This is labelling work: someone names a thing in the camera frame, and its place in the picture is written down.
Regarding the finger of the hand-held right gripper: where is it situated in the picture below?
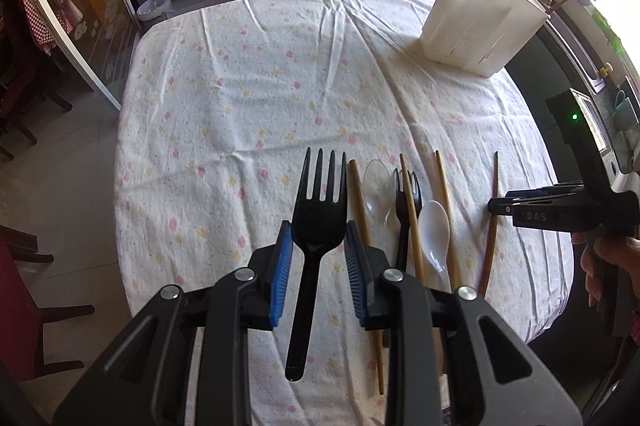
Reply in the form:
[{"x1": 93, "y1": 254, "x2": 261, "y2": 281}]
[{"x1": 487, "y1": 182, "x2": 585, "y2": 217}]

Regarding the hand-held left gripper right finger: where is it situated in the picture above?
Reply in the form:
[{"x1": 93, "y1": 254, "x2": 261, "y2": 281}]
[{"x1": 344, "y1": 220, "x2": 586, "y2": 426}]

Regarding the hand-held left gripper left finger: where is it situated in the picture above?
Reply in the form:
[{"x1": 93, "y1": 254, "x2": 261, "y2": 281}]
[{"x1": 52, "y1": 220, "x2": 296, "y2": 426}]

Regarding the large black plastic fork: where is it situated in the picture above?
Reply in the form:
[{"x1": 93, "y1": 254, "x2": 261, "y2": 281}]
[{"x1": 285, "y1": 147, "x2": 347, "y2": 382}]

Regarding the small black plastic fork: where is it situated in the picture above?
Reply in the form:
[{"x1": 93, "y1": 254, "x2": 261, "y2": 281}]
[{"x1": 394, "y1": 168, "x2": 423, "y2": 271}]

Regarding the dark wooden chopstick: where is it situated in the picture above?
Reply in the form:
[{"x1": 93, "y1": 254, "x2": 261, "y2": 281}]
[{"x1": 477, "y1": 151, "x2": 501, "y2": 297}]

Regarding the clear plastic spoon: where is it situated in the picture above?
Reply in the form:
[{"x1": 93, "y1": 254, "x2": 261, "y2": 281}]
[{"x1": 362, "y1": 159, "x2": 402, "y2": 251}]

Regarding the white plastic spoon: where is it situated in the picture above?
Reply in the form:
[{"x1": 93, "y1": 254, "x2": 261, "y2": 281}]
[{"x1": 417, "y1": 201, "x2": 453, "y2": 291}]

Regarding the white plastic utensil holder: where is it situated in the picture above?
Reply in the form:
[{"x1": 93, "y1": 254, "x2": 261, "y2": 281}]
[{"x1": 419, "y1": 0, "x2": 551, "y2": 79}]

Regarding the person's right hand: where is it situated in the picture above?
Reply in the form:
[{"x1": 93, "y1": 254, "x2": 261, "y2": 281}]
[{"x1": 579, "y1": 236, "x2": 640, "y2": 307}]

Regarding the teal mug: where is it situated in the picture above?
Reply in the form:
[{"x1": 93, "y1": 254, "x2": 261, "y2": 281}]
[{"x1": 614, "y1": 90, "x2": 635, "y2": 133}]

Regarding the green plastic basket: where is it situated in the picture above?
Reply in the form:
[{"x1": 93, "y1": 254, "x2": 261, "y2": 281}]
[{"x1": 594, "y1": 4, "x2": 627, "y2": 52}]

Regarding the floral white tablecloth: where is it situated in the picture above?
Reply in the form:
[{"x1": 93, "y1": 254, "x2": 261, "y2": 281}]
[{"x1": 114, "y1": 0, "x2": 576, "y2": 426}]

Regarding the red seat wooden chair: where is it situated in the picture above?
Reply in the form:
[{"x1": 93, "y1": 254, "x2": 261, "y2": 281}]
[{"x1": 0, "y1": 226, "x2": 96, "y2": 379}]

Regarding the white trash bin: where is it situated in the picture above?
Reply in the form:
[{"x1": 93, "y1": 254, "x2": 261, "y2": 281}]
[{"x1": 136, "y1": 0, "x2": 173, "y2": 22}]

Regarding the dark wooden dining chair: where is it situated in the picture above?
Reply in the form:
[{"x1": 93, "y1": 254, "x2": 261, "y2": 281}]
[{"x1": 0, "y1": 0, "x2": 73, "y2": 161}]

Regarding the floral glass sliding door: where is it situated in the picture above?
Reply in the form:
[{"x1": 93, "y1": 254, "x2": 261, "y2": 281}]
[{"x1": 10, "y1": 0, "x2": 143, "y2": 111}]

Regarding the red checked apron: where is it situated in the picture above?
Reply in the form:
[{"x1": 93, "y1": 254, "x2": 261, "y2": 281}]
[{"x1": 12, "y1": 0, "x2": 83, "y2": 56}]

